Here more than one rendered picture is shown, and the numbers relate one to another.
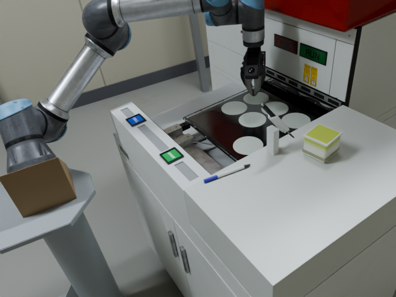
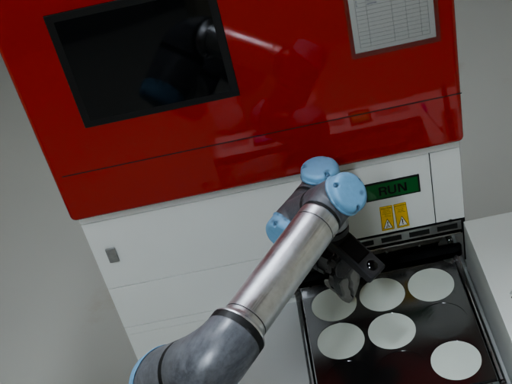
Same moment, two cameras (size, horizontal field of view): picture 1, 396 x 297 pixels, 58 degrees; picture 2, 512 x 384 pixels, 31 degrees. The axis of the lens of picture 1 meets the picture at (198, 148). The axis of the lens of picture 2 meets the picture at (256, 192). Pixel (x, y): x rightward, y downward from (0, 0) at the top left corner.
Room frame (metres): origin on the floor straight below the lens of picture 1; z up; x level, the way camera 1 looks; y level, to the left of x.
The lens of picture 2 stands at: (0.56, 0.99, 2.36)
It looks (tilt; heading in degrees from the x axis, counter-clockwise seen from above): 38 degrees down; 302
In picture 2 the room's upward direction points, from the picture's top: 14 degrees counter-clockwise
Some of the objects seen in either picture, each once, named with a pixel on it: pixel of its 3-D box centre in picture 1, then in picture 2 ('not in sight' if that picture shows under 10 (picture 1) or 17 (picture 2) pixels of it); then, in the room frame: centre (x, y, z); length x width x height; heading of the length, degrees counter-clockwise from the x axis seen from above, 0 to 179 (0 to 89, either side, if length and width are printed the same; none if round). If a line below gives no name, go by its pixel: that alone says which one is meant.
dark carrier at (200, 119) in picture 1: (252, 119); (392, 331); (1.07, -0.21, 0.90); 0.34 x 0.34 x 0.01; 28
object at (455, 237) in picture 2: (291, 98); (367, 265); (1.18, -0.39, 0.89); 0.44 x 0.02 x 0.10; 28
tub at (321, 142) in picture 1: (321, 143); not in sight; (0.76, -0.34, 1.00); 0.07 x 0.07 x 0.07; 37
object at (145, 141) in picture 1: (157, 154); not in sight; (0.96, 0.14, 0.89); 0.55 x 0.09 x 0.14; 28
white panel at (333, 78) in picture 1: (264, 53); (280, 236); (1.34, -0.32, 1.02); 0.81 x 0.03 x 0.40; 28
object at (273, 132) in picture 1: (277, 131); not in sight; (0.80, -0.23, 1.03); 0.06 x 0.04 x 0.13; 118
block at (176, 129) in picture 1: (170, 132); not in sight; (1.07, 0.09, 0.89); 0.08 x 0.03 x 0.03; 118
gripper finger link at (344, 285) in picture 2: (250, 82); (335, 287); (1.18, -0.23, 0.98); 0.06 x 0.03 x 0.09; 159
